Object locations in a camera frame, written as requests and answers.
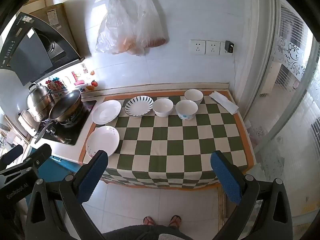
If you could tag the black range hood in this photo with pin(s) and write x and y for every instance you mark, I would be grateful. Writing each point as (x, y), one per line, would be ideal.
(27, 52)

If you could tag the white bowl with blue dots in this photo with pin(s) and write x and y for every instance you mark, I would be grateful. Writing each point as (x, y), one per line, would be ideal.
(186, 109)

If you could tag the person's left foot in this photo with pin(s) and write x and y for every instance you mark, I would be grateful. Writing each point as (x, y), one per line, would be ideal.
(149, 221)

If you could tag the dark frying pan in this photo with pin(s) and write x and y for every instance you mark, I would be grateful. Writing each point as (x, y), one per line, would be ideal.
(66, 105)

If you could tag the black gas cooktop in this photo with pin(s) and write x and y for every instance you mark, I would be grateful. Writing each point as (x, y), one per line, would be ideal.
(72, 132)

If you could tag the white dark-rimmed bowl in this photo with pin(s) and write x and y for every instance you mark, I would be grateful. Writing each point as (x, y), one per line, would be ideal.
(193, 96)

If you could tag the plain white plate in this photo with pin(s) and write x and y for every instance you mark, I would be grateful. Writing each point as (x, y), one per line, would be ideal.
(106, 112)

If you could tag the stainless steel steamer pot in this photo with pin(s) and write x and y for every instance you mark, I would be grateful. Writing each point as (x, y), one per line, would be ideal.
(37, 100)

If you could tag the person's dark grey clothing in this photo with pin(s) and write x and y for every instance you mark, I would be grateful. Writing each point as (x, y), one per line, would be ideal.
(140, 233)

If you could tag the white kitchen container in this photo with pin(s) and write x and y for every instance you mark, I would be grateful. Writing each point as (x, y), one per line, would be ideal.
(25, 124)

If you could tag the white wall socket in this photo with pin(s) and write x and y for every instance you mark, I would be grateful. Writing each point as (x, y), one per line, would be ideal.
(222, 51)
(212, 47)
(198, 47)

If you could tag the plain white bowl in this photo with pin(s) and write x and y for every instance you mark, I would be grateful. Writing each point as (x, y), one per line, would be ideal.
(162, 107)

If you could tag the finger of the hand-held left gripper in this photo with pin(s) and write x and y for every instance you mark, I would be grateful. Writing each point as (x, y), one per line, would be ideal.
(12, 154)
(37, 158)

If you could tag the person's foot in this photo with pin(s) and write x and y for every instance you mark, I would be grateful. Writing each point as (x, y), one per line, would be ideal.
(175, 221)
(149, 221)

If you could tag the glass sliding door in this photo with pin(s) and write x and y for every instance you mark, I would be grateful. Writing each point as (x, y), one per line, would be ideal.
(287, 105)

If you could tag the group of colourful wall stickers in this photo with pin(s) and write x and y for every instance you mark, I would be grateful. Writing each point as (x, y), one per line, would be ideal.
(56, 85)

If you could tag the white plate with floral print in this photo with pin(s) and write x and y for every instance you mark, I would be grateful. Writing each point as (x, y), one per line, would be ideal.
(102, 141)

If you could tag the black plug adapter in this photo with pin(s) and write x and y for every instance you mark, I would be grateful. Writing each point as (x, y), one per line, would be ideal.
(229, 46)

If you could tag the white plate with dark stripes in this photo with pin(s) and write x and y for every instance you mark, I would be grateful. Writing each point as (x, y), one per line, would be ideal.
(139, 105)

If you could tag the person's right foot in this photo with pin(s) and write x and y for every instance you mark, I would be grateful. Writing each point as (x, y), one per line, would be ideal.
(175, 221)

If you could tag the blue cabinet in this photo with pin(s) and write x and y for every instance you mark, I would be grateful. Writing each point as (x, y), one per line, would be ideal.
(47, 171)

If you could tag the folded white cloth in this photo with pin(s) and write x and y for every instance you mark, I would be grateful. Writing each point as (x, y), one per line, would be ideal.
(224, 102)

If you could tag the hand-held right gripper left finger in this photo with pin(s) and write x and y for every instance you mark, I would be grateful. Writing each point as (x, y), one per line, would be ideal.
(93, 172)

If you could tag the green white checkered tablecloth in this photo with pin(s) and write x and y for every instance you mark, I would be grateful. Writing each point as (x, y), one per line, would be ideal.
(175, 150)

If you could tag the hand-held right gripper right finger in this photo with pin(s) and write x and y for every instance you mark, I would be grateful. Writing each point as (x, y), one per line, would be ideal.
(226, 177)

